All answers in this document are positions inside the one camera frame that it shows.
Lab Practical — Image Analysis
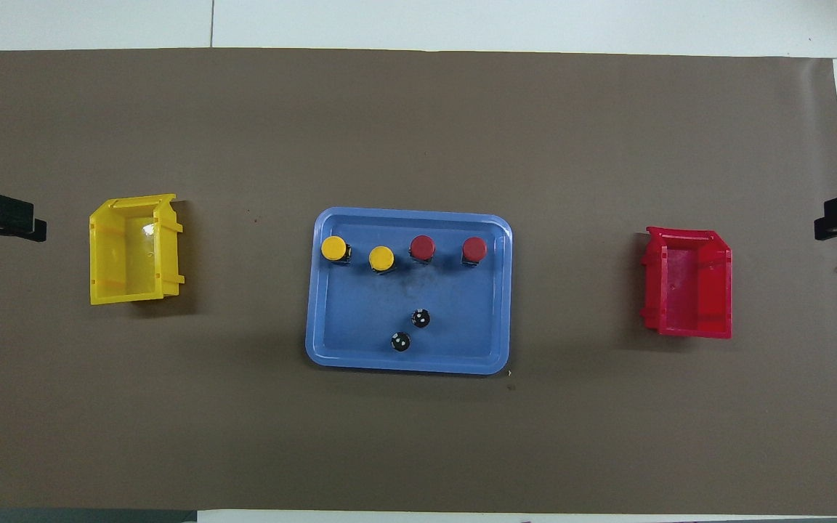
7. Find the brown table mat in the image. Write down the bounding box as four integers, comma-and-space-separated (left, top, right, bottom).
0, 48, 837, 515

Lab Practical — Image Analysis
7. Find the yellow plastic storage bin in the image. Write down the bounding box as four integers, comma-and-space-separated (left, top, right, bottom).
89, 193, 185, 306

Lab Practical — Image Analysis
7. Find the blue plastic tray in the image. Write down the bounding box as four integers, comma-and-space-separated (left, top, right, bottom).
305, 207, 514, 376

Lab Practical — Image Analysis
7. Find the red plastic storage bin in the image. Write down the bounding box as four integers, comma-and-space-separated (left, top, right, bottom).
640, 227, 733, 340

